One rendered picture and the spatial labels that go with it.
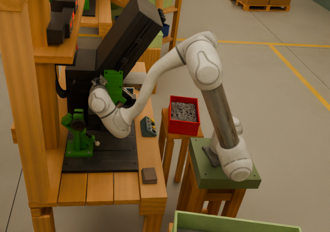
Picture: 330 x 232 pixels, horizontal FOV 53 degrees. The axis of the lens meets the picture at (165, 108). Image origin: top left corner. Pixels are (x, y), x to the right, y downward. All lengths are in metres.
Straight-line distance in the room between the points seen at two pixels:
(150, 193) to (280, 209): 1.66
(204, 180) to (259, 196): 1.39
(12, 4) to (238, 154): 1.18
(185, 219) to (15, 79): 1.00
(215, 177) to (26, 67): 1.15
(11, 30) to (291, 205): 2.72
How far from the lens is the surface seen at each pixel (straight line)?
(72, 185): 1.85
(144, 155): 1.99
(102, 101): 1.61
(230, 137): 1.64
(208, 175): 1.89
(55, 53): 1.62
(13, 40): 1.27
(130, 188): 1.83
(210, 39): 1.52
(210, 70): 1.33
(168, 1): 4.94
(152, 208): 1.84
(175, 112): 2.39
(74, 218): 2.81
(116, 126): 1.69
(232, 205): 2.17
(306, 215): 3.27
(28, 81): 1.34
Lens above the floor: 2.27
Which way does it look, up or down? 35 degrees down
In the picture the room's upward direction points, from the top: 8 degrees clockwise
